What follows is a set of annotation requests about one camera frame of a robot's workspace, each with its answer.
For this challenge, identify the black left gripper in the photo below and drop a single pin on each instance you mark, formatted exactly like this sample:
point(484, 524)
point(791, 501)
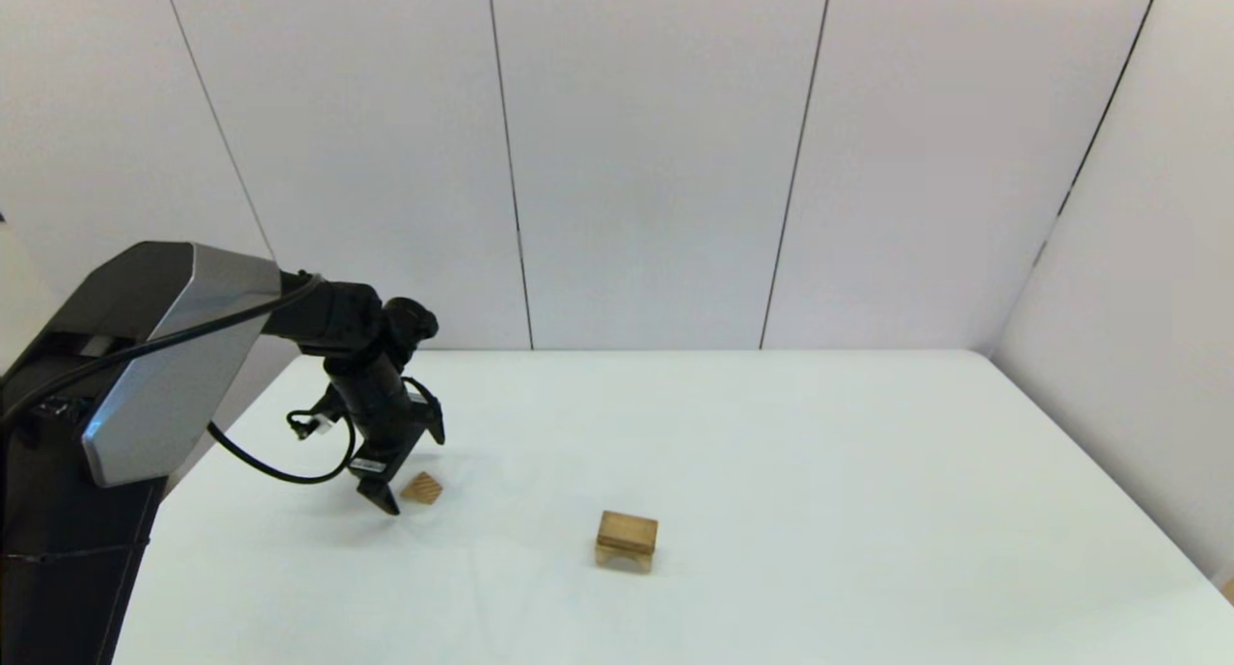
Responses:
point(381, 424)

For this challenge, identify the triangular wooden building block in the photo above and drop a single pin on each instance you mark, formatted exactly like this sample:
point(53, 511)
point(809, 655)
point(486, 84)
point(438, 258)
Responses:
point(424, 490)

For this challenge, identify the rectangular wooden building block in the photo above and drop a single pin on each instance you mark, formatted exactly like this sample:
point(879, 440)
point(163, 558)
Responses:
point(628, 530)

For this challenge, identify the arched wooden building block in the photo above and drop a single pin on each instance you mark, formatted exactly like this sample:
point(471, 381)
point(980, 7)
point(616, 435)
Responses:
point(625, 559)

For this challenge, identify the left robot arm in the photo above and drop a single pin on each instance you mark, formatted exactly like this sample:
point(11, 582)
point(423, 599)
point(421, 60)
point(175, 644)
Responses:
point(174, 357)

